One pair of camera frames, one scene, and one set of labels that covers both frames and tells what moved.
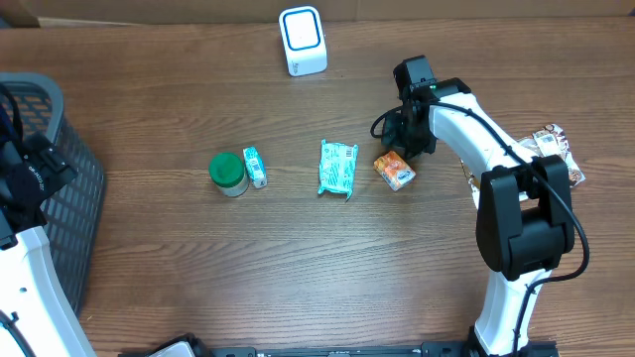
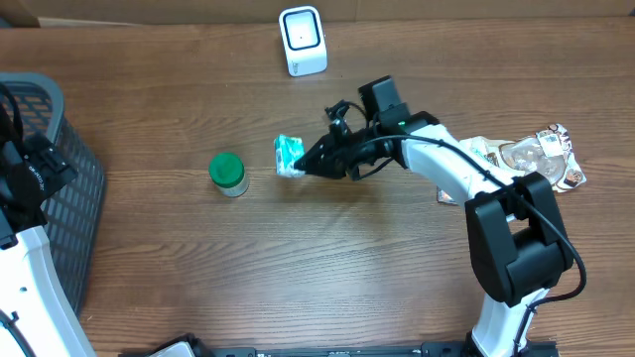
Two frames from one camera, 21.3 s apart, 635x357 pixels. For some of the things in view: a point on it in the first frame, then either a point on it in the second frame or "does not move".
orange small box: [396, 173] → [444, 198]
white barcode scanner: [304, 41] does not move
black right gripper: [393, 138] → [335, 149]
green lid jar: [227, 172] does not move
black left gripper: [38, 162] does not move
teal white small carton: [256, 167] → [288, 150]
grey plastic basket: [75, 215] does not move
